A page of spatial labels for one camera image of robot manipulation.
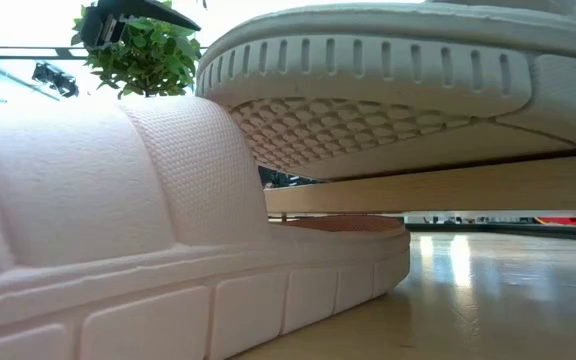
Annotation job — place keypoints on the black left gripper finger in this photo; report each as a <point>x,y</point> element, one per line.
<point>148,11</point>

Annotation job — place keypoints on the pink foam slide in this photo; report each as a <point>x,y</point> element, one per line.
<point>93,200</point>

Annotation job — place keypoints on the beige foam slide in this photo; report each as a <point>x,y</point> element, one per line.
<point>368,65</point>

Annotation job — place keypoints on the green potted plant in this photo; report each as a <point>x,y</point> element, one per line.
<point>153,65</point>

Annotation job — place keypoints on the black ceiling spotlight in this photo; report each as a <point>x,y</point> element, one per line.
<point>58,80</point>

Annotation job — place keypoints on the red background object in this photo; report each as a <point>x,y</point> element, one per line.
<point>568,221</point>

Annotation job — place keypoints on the wooden shelf black frame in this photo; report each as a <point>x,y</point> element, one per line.
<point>468,192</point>

